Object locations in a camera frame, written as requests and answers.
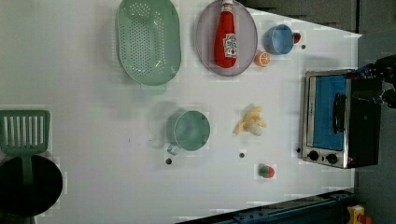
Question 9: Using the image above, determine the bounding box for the peeled plush banana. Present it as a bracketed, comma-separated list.
[233, 106, 267, 136]

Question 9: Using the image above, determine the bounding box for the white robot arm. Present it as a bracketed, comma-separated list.
[352, 54, 396, 108]

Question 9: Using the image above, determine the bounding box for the green mug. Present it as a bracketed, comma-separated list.
[165, 110, 211, 156]

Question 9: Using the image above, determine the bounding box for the red ketchup bottle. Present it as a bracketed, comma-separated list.
[214, 0, 237, 68]

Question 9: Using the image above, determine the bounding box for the orange slice toy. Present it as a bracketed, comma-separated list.
[254, 51, 271, 67]

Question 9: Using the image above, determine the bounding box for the grey oval plate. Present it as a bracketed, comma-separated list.
[195, 0, 258, 77]

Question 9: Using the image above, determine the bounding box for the strawberry toy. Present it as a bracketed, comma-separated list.
[258, 164, 276, 178]

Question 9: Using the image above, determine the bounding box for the green plastic colander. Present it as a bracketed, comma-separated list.
[116, 0, 181, 95]

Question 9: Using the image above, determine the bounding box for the blue cup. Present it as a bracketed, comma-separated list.
[263, 24, 294, 55]

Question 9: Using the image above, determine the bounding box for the small strawberry behind cup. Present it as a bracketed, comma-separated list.
[293, 33, 302, 44]

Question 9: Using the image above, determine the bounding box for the toaster oven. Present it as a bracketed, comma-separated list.
[301, 70, 382, 169]

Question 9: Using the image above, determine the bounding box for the green slotted spatula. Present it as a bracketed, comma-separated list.
[0, 110, 50, 185]

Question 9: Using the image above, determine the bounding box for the yellow red toy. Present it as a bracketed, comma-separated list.
[347, 204, 373, 224]

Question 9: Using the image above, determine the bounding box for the black round pan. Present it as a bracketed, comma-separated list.
[0, 155, 63, 217]

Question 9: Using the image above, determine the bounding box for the blue metal frame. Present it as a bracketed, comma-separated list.
[178, 190, 357, 224]

